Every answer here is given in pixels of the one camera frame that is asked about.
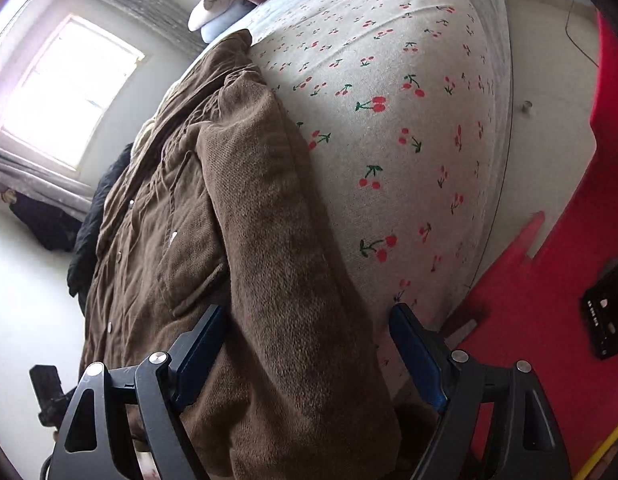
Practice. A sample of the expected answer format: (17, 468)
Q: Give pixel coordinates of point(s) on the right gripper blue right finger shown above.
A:
(494, 422)

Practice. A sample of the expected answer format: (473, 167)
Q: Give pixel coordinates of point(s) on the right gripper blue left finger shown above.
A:
(95, 438)

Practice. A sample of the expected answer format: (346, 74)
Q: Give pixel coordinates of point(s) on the brown jacket with fur collar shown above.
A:
(219, 206)

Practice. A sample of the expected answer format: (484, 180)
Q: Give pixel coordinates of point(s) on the dark clothes hanging by curtain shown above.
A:
(52, 227)

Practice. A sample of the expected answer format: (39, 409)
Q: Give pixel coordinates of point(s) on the red plastic stool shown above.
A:
(528, 307)

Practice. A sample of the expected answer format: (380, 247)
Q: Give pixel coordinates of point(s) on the black garment on bed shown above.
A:
(83, 263)

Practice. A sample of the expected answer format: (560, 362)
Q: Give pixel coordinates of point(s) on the black box on stool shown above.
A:
(599, 306)

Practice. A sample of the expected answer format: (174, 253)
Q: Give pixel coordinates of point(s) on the white patterned curtain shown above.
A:
(44, 185)

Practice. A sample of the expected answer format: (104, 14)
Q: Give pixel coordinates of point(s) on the white cherry print sheet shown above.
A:
(389, 135)

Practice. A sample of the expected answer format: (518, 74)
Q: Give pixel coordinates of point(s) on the folded cream blanket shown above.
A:
(206, 11)

